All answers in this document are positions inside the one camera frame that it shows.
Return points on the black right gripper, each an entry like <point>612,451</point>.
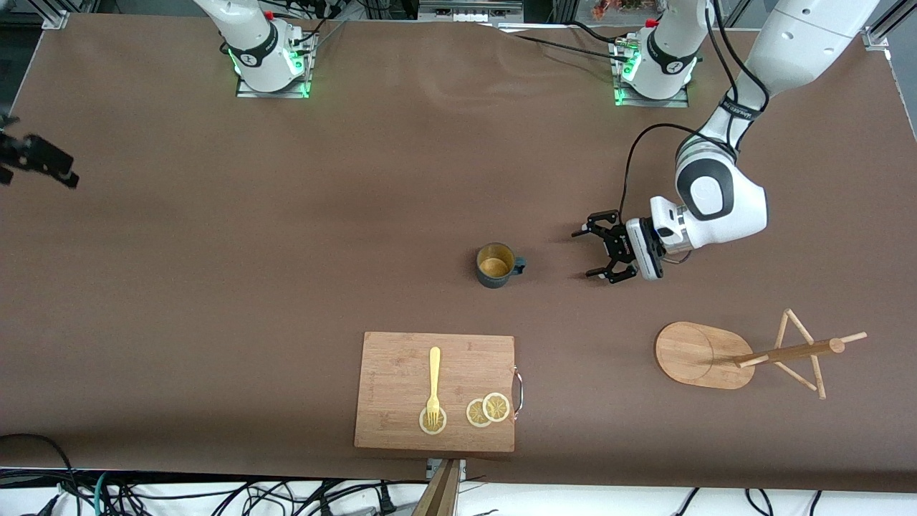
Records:
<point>29,155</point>

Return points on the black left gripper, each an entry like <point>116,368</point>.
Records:
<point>617,247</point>

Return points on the teal mug with yellow inside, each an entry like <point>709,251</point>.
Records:
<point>494,279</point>

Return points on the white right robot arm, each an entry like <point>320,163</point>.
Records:
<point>251,36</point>

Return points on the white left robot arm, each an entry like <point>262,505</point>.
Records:
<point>788,43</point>

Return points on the wooden mug rack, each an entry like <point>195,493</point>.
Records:
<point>695,355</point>

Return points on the lemon slice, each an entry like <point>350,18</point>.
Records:
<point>473,414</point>
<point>496,407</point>
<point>440,425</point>

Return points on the yellow plastic fork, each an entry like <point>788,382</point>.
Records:
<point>434,373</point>

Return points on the bamboo cutting board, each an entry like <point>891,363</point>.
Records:
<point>394,373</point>

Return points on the grey power strip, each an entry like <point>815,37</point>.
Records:
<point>469,11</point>

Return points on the black plug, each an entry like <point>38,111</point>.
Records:
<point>387,502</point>

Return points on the aluminium frame bracket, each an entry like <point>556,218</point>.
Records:
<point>877,36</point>
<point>57,16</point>

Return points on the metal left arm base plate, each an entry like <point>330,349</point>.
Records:
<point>677,102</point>

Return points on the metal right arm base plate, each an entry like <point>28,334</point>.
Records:
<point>247,92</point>

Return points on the metal post bracket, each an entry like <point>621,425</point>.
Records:
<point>460,467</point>

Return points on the wooden camera post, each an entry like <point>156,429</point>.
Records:
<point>440,494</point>

